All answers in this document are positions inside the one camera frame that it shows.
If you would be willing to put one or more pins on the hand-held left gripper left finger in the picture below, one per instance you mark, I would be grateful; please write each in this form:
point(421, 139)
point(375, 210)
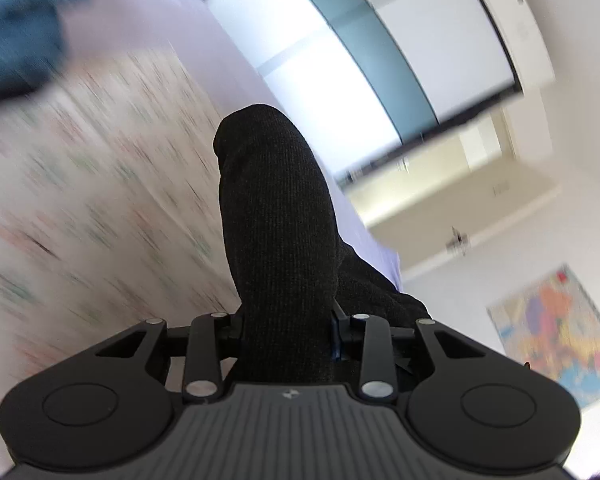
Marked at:
point(207, 345)

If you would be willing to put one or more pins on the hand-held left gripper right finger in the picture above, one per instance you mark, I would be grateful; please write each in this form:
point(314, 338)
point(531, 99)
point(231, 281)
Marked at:
point(375, 345)

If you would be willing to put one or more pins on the black pants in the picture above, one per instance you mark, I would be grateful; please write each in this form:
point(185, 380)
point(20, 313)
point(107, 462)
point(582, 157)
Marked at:
point(280, 220)

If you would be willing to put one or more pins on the floral bed sheet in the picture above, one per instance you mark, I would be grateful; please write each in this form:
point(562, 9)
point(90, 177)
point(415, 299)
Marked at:
point(80, 210)

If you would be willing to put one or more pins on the white and blue wardrobe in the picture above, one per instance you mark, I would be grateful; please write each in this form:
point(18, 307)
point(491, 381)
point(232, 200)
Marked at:
point(430, 60)

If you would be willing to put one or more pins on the purple blanket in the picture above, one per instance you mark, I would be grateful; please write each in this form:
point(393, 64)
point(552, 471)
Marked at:
point(155, 20)

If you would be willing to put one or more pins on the blue cloth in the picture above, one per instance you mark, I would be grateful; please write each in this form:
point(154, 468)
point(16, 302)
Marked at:
point(20, 25)

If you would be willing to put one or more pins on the colourful wall map poster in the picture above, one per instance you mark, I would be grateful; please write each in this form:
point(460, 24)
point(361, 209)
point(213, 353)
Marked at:
point(555, 330)

